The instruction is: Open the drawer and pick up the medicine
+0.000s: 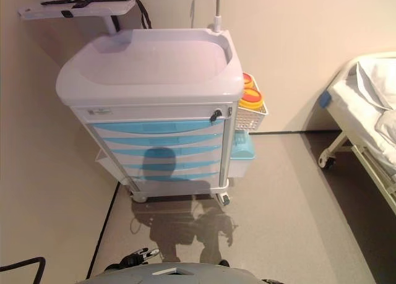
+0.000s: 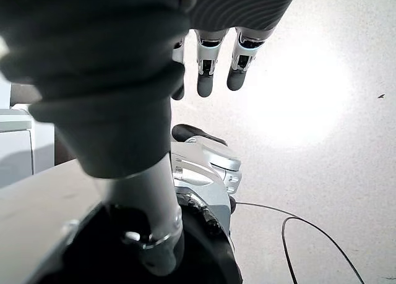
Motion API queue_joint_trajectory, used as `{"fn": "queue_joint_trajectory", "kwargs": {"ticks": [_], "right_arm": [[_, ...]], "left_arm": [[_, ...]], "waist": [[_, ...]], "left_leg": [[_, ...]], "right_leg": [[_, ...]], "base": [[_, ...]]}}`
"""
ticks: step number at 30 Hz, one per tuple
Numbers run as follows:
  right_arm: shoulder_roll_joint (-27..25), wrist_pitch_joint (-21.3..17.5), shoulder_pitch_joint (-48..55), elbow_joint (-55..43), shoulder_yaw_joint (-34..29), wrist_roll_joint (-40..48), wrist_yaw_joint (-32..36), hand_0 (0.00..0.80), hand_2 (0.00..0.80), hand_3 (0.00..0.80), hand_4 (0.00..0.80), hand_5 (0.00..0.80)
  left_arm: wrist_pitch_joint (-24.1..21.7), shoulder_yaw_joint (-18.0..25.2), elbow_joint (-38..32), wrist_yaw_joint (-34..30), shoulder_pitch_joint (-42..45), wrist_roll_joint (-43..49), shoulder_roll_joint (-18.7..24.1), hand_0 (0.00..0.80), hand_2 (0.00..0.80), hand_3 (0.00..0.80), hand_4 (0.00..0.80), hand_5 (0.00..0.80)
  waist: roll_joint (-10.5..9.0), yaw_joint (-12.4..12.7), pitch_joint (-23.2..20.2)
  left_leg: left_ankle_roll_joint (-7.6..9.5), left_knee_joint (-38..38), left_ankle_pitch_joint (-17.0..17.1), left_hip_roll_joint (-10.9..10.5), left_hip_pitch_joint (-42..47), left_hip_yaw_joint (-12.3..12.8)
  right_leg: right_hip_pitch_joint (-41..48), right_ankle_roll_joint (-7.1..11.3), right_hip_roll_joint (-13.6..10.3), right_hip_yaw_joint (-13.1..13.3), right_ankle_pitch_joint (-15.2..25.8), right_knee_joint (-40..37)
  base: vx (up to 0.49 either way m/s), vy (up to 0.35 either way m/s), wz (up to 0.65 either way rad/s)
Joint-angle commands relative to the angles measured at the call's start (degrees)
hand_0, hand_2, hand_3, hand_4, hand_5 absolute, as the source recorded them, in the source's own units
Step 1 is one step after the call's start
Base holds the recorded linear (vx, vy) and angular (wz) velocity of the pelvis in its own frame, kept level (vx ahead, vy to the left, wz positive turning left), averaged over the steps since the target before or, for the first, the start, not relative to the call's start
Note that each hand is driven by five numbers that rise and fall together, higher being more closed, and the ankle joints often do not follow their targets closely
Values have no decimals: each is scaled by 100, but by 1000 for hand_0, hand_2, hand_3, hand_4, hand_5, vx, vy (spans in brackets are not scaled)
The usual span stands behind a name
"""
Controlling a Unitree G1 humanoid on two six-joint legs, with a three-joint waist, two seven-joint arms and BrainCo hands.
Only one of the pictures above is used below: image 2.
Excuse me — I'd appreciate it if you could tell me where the thin black floor cable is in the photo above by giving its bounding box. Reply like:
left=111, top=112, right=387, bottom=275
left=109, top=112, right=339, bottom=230
left=230, top=201, right=366, bottom=284

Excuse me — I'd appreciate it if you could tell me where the white furniture block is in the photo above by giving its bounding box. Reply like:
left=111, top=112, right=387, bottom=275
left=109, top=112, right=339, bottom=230
left=0, top=79, right=56, bottom=189

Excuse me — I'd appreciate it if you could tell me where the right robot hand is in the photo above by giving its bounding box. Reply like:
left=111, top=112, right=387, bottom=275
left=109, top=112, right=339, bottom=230
left=0, top=0, right=303, bottom=277

